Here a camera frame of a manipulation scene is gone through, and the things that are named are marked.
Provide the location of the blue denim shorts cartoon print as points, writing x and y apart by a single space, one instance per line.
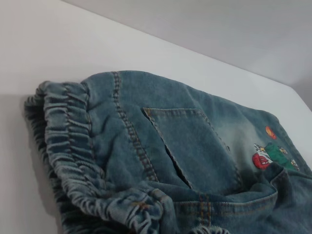
170 170

